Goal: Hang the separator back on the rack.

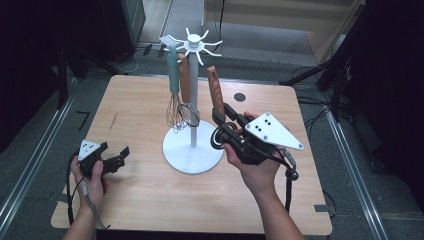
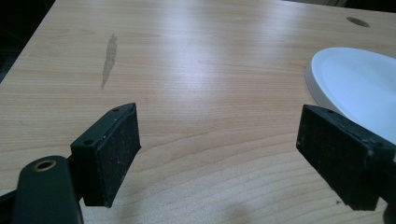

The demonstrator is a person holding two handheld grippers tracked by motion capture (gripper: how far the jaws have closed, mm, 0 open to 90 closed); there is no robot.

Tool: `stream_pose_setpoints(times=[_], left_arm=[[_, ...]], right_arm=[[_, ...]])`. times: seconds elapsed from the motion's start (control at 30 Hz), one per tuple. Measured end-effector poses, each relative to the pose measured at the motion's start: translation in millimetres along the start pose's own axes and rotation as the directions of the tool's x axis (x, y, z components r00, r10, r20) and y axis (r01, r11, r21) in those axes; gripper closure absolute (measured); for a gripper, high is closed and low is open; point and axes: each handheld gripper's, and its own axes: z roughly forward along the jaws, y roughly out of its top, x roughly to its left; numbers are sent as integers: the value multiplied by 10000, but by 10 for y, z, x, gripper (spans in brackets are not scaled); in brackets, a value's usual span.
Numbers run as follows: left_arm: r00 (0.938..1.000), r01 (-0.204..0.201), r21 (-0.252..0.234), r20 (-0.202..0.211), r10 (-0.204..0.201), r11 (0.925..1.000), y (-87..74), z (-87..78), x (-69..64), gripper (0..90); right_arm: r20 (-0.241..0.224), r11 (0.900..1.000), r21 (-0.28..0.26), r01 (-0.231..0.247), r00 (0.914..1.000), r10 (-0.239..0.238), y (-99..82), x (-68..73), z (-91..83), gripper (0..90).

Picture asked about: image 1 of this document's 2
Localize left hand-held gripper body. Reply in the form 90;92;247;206
77;139;108;178

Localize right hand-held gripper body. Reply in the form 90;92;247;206
220;112;305;166

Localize wooden-handled round metal scoop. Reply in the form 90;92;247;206
206;65;240;151

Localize white utensil stand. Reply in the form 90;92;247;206
159;27;225;175

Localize wooden-handled mesh strainer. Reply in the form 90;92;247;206
177;53;202;129

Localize teal-handled wire whisk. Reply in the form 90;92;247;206
165;44;188;132

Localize person's left hand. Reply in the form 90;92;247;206
70;155;110;215

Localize person's right hand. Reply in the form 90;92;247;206
223;111;288;198

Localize black metal stand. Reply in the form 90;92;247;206
279;0;379;123

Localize white paper tag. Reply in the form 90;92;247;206
159;34;176;48

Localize dark cabinet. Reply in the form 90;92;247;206
98;0;147;65

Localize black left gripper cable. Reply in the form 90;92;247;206
65;151;82;226

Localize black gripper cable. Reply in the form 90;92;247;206
273;145;301;215
65;151;82;226

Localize black floor cables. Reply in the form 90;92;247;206
292;65;338;139

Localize grey left gripper cable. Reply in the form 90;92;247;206
81;179;112;231

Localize metal floor rail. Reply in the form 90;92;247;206
0;95;76;229
323;109;390;240

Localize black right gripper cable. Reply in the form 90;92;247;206
273;145;301;215

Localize white floor cable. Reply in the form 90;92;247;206
112;49;140;75

